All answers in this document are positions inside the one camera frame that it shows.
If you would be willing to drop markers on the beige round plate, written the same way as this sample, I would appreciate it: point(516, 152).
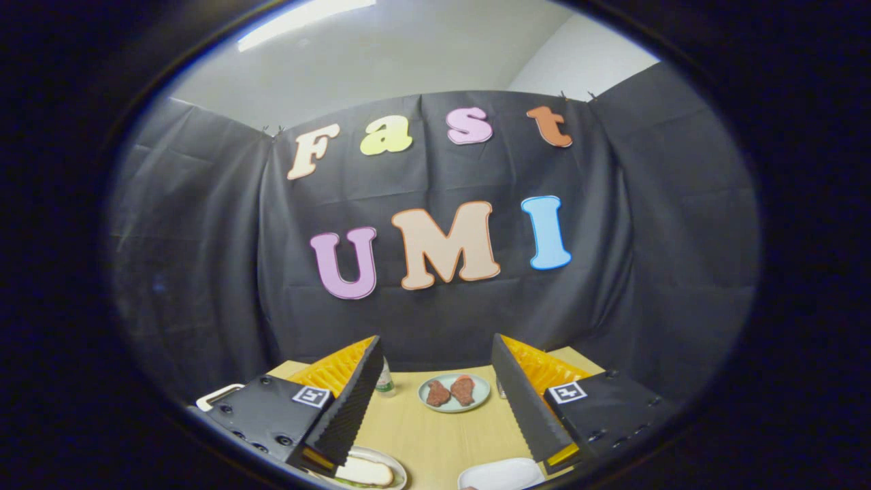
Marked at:
point(397, 464)

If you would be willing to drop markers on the green lettuce leaf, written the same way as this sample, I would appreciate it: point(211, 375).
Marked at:
point(354, 483)

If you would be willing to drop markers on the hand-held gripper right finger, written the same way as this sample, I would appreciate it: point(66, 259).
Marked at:
point(520, 401)

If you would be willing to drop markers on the clear bottle with green cap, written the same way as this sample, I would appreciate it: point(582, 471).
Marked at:
point(386, 384)

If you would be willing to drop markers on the toasted bread slice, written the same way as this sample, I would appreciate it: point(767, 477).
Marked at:
point(367, 471)

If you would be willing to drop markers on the clear drinking glass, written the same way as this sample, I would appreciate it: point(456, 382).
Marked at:
point(501, 389)

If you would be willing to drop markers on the white toaster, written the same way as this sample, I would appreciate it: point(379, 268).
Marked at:
point(211, 398)

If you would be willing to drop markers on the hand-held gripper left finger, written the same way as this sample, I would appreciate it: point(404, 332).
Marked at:
point(354, 401)

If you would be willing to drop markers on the black backdrop cloth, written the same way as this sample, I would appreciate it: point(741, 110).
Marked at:
point(646, 238)

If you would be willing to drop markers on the white oblong plate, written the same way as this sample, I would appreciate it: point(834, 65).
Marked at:
point(503, 473)

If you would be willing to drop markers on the brown meat piece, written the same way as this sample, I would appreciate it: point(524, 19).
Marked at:
point(463, 390)
point(438, 393)

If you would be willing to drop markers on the light blue plate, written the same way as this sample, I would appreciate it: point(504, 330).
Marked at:
point(481, 388)

